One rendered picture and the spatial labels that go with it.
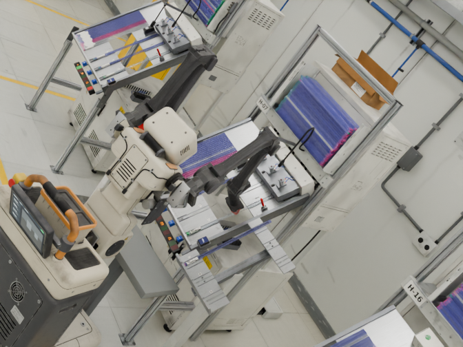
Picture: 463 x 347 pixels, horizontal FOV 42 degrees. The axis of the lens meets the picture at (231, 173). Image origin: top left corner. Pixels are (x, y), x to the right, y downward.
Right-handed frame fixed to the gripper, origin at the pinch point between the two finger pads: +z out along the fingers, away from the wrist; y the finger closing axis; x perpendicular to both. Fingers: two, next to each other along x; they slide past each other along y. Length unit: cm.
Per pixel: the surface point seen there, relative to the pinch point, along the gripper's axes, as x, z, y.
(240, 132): -29, 1, 53
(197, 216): 19.3, 0.4, 8.1
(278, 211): -20.4, 1.7, -9.8
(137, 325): 71, 41, -14
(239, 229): 3.0, 1.6, -10.0
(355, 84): -100, -15, 38
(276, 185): -25.8, -5.7, 1.1
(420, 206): -145, 102, 8
